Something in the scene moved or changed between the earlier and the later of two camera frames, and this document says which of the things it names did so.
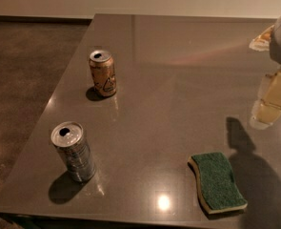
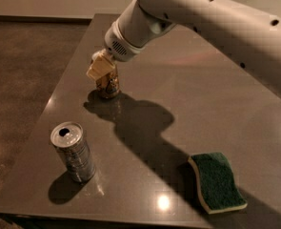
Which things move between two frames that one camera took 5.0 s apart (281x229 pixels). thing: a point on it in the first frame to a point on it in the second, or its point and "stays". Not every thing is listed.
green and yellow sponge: x=215 y=182 stays
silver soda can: x=69 y=137 stays
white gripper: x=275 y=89 to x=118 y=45
